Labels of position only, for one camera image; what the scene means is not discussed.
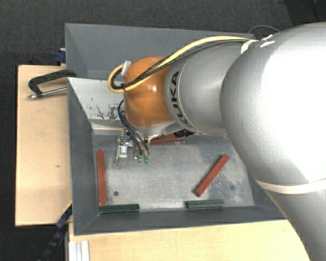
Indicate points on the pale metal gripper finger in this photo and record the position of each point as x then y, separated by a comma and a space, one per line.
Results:
124, 152
117, 156

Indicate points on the red-brown flat block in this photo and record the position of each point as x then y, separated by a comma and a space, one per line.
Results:
211, 175
165, 139
101, 178

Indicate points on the grey metal bin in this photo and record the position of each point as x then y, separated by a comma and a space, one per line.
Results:
163, 173

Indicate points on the dark green flat block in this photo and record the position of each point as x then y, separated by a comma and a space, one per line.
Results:
119, 208
204, 204

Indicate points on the pale flat board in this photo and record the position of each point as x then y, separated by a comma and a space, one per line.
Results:
43, 151

